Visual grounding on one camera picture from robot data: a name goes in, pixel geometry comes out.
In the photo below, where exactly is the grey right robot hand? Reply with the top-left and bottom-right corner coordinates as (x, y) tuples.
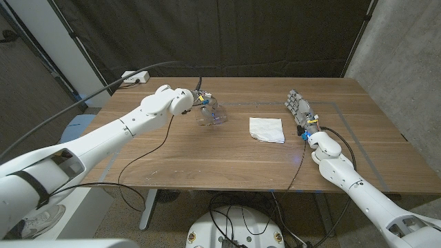
(284, 89), (321, 137)

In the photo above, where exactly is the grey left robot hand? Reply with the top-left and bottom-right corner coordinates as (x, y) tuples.
(191, 89), (221, 125)

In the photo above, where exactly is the clear plastic bag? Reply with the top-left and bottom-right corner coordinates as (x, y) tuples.
(194, 98), (228, 127)

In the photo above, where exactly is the white paper tissue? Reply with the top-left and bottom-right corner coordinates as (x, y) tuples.
(249, 116), (286, 145)

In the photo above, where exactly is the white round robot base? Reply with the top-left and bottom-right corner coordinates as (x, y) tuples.
(185, 205), (286, 248)

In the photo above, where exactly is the black fabric backdrop curtain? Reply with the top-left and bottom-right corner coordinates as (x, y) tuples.
(48, 0), (378, 94)

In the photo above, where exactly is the white power strip box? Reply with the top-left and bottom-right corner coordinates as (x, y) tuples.
(121, 70), (151, 84)

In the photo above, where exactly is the black round floor fan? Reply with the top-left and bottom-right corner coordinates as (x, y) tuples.
(156, 189), (181, 205)

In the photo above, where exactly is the black backdrop stand pole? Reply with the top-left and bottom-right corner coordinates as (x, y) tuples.
(340, 0), (379, 79)
(46, 0), (114, 96)

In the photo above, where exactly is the grey table leg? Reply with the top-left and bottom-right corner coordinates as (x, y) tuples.
(313, 192), (337, 238)

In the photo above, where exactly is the white table leg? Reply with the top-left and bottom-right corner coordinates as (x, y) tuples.
(139, 188), (158, 231)

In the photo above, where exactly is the light blue round stool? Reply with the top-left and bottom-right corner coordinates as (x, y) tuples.
(60, 114), (96, 144)

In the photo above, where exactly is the grey sneaker shoe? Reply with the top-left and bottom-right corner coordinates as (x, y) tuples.
(20, 204), (66, 239)

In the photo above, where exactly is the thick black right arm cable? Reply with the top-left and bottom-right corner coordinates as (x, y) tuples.
(306, 126), (358, 248)

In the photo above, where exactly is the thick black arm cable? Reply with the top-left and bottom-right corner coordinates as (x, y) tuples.
(0, 61), (203, 161)
(306, 126), (358, 248)

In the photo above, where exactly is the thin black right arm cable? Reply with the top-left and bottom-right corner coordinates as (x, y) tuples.
(282, 137), (308, 196)

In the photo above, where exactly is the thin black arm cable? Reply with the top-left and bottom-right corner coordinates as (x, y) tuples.
(48, 114), (175, 213)
(282, 137), (308, 196)

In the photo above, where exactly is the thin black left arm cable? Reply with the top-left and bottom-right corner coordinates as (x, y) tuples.
(48, 114), (175, 213)

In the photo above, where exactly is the black power strip cable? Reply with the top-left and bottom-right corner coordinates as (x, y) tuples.
(119, 79), (141, 90)

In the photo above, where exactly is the black looped base cable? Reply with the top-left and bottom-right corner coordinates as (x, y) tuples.
(208, 192), (276, 248)

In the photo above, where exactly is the white floor cable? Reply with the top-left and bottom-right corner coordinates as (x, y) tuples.
(270, 191), (306, 248)

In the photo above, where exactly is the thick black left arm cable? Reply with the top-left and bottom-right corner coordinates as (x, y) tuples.
(0, 61), (203, 161)

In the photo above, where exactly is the black diagonal wall strip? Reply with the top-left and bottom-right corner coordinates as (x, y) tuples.
(0, 3), (88, 113)

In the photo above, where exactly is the black wall hook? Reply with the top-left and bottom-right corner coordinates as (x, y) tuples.
(0, 30), (20, 44)

